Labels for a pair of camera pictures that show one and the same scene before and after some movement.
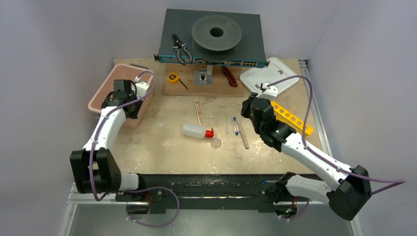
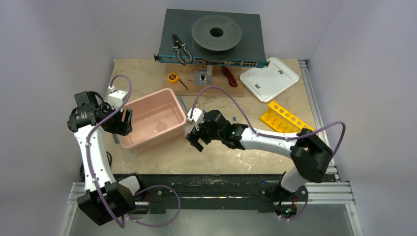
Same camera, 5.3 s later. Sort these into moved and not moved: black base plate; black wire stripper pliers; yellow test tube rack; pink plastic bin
Moved: pink plastic bin
Not moved: black base plate; yellow test tube rack; black wire stripper pliers
